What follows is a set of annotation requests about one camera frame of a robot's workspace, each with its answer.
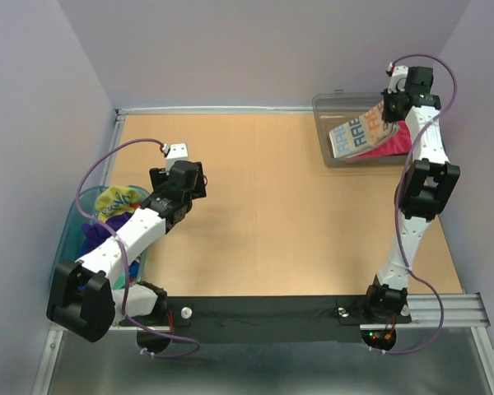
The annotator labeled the purple towel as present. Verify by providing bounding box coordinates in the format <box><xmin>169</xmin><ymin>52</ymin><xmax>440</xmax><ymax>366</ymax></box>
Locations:
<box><xmin>78</xmin><ymin>212</ymin><xmax>133</xmax><ymax>257</ymax></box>

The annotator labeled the aluminium front rail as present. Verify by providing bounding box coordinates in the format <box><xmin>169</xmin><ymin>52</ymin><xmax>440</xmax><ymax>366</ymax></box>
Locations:
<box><xmin>49</xmin><ymin>292</ymin><xmax>492</xmax><ymax>331</ymax></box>

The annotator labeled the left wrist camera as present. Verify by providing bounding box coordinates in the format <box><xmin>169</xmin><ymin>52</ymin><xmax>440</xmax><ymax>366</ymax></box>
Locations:
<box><xmin>162</xmin><ymin>142</ymin><xmax>189</xmax><ymax>172</ymax></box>

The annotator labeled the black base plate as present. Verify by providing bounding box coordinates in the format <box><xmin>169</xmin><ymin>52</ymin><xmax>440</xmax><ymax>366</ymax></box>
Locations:
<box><xmin>136</xmin><ymin>287</ymin><xmax>412</xmax><ymax>357</ymax></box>

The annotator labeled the clear grey plastic bin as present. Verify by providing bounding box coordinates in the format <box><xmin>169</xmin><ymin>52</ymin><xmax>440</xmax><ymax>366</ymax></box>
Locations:
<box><xmin>310</xmin><ymin>88</ymin><xmax>446</xmax><ymax>168</ymax></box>

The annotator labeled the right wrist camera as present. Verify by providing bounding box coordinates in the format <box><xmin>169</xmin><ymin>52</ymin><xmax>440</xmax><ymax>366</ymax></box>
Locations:
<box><xmin>386</xmin><ymin>63</ymin><xmax>408</xmax><ymax>94</ymax></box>

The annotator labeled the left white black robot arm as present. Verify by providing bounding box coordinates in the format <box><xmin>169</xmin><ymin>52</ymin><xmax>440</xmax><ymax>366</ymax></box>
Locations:
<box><xmin>46</xmin><ymin>160</ymin><xmax>206</xmax><ymax>342</ymax></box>

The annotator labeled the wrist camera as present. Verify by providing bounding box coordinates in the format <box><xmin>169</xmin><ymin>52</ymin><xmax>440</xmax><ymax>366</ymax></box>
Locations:
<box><xmin>162</xmin><ymin>142</ymin><xmax>189</xmax><ymax>172</ymax></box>
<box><xmin>386</xmin><ymin>63</ymin><xmax>408</xmax><ymax>94</ymax></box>

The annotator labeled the teal plastic laundry bin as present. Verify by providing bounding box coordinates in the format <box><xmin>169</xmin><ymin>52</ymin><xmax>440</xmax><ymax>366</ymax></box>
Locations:
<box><xmin>53</xmin><ymin>186</ymin><xmax>148</xmax><ymax>267</ymax></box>

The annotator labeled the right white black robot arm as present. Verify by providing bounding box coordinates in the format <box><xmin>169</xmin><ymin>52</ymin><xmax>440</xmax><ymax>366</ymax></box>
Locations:
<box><xmin>362</xmin><ymin>64</ymin><xmax>460</xmax><ymax>321</ymax></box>

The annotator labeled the pink towel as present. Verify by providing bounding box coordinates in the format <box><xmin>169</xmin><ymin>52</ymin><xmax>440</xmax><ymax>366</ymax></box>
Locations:
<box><xmin>347</xmin><ymin>121</ymin><xmax>412</xmax><ymax>163</ymax></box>

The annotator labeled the yellow patterned towel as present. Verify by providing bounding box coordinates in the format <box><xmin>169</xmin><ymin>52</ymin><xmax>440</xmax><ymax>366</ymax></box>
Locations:
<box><xmin>95</xmin><ymin>186</ymin><xmax>145</xmax><ymax>222</ymax></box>

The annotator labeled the patterned light blue towel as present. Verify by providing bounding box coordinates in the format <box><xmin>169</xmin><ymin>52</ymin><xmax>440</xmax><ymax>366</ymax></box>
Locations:
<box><xmin>329</xmin><ymin>101</ymin><xmax>400</xmax><ymax>160</ymax></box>

